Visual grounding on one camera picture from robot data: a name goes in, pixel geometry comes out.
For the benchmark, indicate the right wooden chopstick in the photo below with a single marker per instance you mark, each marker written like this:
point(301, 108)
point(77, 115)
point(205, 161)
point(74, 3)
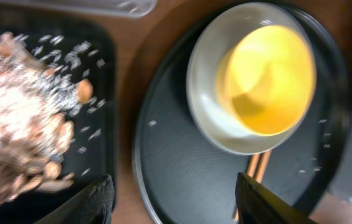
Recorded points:
point(261, 167)

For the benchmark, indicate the clear plastic waste bin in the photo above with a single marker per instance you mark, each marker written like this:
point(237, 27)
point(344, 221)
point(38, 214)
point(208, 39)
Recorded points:
point(120, 8)

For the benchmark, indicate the left wooden chopstick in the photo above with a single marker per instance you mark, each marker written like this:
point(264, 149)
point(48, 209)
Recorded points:
point(252, 165)

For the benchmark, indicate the wooden chopstick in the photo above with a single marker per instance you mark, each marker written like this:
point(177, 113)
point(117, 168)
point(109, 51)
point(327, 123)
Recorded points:
point(261, 167)
point(252, 165)

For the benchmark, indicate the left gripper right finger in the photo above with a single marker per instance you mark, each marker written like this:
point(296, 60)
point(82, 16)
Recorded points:
point(256, 204)

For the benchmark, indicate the yellow bowl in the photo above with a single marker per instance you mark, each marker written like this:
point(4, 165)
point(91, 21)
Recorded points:
point(267, 81)

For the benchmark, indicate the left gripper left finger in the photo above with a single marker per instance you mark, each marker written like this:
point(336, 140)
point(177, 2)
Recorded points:
point(93, 205)

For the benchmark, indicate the black rectangular tray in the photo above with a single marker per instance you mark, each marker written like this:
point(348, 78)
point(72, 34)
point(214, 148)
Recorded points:
point(92, 156)

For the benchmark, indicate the food scraps pile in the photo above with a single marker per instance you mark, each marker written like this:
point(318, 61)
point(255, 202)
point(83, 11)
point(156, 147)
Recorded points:
point(36, 94)

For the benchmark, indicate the round black serving tray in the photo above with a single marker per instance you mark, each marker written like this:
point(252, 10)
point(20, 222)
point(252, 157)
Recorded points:
point(183, 178)

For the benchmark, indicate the grey round plate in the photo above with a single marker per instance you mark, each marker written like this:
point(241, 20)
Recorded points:
point(213, 46)

